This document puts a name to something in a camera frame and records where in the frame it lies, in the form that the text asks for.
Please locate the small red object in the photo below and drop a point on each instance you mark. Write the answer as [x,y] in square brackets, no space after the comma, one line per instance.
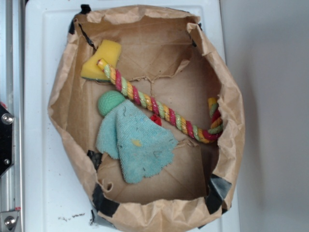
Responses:
[156,119]

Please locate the aluminium frame rail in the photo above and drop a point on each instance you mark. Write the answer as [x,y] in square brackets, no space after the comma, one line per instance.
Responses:
[12,15]

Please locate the yellow sponge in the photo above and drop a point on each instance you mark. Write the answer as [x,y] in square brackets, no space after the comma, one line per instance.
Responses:
[107,53]

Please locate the green textured ball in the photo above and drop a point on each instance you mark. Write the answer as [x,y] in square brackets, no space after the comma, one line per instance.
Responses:
[108,101]

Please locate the black metal bracket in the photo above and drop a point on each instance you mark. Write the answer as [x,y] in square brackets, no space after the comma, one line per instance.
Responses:
[6,139]

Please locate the light blue towel cloth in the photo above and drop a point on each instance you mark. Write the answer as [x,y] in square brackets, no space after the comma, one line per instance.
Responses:
[143,147]

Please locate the brown paper bag bin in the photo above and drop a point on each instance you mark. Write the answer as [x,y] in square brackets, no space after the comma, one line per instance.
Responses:
[167,67]

